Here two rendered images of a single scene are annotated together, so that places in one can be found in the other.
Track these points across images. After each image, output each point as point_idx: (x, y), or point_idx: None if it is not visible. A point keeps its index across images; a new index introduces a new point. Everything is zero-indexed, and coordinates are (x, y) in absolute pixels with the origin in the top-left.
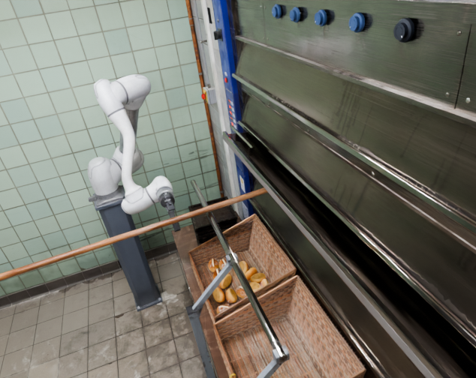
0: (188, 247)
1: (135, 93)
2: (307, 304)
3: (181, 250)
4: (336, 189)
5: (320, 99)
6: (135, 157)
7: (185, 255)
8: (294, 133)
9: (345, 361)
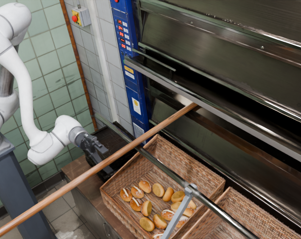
0: (88, 182)
1: (20, 25)
2: (248, 211)
3: (82, 187)
4: None
5: (289, 15)
6: (14, 97)
7: (89, 191)
8: (232, 50)
9: None
